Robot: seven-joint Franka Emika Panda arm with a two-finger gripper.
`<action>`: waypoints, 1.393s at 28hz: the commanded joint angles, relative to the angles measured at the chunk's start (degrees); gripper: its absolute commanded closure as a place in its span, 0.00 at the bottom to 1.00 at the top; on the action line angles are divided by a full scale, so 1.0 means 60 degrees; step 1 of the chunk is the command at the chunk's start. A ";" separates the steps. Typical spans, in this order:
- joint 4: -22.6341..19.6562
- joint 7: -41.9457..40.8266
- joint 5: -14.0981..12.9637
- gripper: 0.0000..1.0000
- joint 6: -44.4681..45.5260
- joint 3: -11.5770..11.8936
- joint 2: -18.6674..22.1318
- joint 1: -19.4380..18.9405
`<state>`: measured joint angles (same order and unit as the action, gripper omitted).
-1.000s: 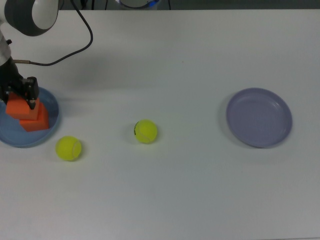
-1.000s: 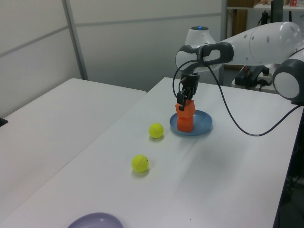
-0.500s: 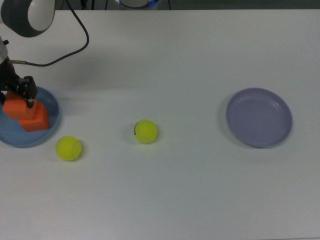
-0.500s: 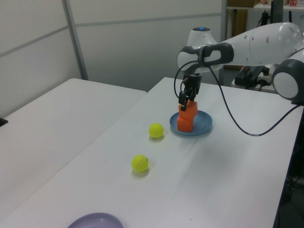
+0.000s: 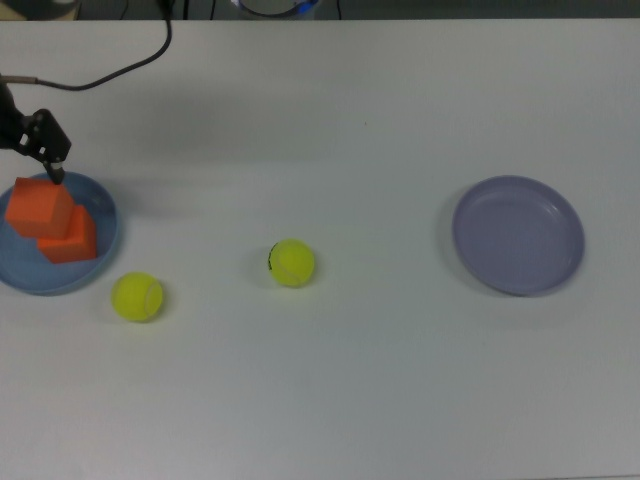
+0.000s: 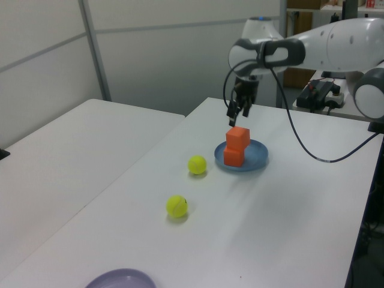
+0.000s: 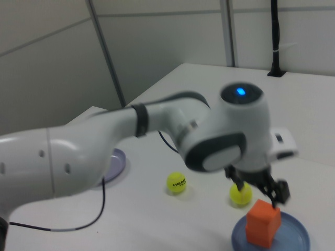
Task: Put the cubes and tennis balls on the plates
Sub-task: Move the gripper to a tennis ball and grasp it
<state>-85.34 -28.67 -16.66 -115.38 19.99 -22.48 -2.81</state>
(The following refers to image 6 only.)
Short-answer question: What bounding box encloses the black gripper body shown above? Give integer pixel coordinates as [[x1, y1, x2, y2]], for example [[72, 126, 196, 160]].
[[233, 76, 260, 104]]

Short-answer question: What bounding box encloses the orange cube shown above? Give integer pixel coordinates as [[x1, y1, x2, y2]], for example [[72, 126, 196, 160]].
[[223, 146, 245, 167], [226, 125, 251, 150]]

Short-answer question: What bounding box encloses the plain yellow tennis ball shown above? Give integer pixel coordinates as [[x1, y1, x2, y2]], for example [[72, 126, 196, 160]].
[[187, 154, 208, 175]]

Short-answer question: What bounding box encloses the tennis ball with black print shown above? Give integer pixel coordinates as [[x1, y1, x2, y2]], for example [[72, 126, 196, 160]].
[[166, 194, 189, 218]]

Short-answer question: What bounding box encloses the blue plate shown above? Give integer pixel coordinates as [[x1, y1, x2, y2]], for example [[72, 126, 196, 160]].
[[214, 138, 269, 172]]

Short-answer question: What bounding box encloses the brown cardboard box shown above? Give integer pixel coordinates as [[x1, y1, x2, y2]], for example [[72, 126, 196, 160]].
[[292, 11, 313, 35], [283, 68, 317, 89], [287, 0, 322, 9]]

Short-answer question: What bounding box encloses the black electronics box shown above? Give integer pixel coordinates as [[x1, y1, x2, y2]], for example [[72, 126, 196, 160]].
[[296, 79, 334, 113]]

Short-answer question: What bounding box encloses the grey emergency stop button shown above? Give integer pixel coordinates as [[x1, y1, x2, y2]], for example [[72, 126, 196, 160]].
[[325, 85, 345, 109]]

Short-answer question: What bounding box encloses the purple plate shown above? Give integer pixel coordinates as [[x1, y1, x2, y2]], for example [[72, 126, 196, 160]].
[[83, 268, 158, 288]]

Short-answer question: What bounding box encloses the grey partition post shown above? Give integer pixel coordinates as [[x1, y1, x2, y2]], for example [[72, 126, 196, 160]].
[[79, 0, 112, 102], [275, 0, 289, 109]]

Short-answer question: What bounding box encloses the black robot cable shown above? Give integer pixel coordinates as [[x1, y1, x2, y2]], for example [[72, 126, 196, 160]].
[[223, 58, 379, 164]]

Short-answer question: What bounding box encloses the black stand post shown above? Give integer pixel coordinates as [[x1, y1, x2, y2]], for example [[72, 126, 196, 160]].
[[367, 118, 384, 134]]

